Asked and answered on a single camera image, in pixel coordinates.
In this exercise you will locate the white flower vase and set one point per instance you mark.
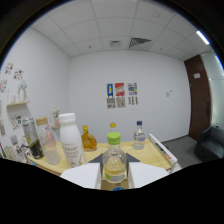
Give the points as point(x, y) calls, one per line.
point(56, 116)

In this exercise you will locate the tall black yellow can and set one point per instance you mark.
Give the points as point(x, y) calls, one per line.
point(32, 138)

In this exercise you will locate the blue poster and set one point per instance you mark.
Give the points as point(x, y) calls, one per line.
point(110, 90)

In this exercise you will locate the small clear bottle blue cap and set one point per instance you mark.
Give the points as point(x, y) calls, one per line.
point(139, 136)

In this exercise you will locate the wall light switch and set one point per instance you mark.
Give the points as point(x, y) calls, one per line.
point(169, 93)

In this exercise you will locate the amber round bottle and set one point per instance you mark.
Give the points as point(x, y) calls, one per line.
point(89, 141)

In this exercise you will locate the large white milk bottle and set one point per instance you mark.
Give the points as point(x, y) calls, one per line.
point(71, 143)

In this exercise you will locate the ceiling air vent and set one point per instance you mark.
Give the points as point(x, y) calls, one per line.
point(139, 42)

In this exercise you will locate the glass jar cork lid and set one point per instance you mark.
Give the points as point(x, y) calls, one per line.
point(49, 143)

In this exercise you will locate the wooden wall shelf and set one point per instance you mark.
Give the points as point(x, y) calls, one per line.
point(18, 103)

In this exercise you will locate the black armchair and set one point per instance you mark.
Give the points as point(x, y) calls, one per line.
point(210, 143)

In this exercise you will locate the glass bottle green cap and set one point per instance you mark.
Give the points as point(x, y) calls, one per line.
point(114, 160)

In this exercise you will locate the brown door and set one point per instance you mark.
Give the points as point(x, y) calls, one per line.
point(199, 96)

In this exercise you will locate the white figurine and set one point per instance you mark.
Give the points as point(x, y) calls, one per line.
point(22, 91)

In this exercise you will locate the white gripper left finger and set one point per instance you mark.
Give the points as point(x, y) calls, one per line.
point(81, 175)

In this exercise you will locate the blue bottle yellow cap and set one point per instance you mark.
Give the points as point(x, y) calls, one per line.
point(113, 125)

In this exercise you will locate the red poster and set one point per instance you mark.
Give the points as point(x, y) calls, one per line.
point(120, 89)

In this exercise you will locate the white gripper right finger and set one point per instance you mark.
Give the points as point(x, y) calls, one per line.
point(146, 173)

